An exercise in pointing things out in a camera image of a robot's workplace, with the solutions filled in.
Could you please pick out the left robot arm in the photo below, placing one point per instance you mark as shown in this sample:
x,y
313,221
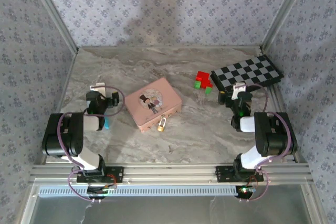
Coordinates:
x,y
71,132

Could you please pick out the aluminium mounting rail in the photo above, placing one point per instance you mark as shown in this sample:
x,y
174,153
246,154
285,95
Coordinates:
x,y
170,172

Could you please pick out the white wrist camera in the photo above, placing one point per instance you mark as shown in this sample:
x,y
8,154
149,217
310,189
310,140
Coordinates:
x,y
97,87
238,89

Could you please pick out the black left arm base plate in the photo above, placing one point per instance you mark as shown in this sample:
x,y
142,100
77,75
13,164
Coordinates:
x,y
118,174

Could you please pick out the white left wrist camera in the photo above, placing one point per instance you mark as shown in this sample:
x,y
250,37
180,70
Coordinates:
x,y
97,87

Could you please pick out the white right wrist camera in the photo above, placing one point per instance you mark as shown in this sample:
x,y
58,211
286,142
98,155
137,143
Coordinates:
x,y
238,89

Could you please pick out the turquoise tube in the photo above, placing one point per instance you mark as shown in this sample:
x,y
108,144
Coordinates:
x,y
107,125

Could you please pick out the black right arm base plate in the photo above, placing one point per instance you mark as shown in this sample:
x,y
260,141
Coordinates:
x,y
223,173

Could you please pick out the black grey chessboard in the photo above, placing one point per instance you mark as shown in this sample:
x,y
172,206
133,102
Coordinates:
x,y
246,73

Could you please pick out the aluminium frame post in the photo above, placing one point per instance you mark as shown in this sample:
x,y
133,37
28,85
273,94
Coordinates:
x,y
286,11
52,11

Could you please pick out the red block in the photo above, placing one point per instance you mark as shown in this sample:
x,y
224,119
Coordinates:
x,y
208,83
203,75

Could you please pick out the pink cartoon tin box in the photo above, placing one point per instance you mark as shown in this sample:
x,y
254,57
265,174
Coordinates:
x,y
152,103

